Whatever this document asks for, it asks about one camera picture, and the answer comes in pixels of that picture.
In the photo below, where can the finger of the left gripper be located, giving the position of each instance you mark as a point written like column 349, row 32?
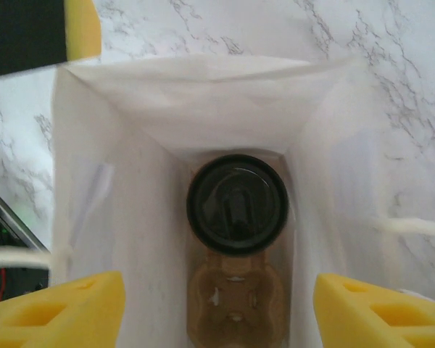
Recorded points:
column 25, row 32

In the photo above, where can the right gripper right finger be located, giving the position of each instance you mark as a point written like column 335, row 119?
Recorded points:
column 377, row 322

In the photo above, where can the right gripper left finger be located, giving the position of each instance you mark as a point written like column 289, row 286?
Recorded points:
column 58, row 319

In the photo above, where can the brown pulp cup carrier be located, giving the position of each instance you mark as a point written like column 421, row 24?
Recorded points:
column 235, row 301

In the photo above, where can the animal print paper gift bag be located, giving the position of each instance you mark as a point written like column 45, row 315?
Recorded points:
column 141, row 181

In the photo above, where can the black plastic cup lid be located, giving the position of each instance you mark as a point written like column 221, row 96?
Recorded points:
column 235, row 203

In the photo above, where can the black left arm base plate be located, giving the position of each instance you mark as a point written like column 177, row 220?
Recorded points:
column 21, row 277

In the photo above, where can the aluminium front rail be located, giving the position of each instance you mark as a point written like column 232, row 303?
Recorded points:
column 7, row 214

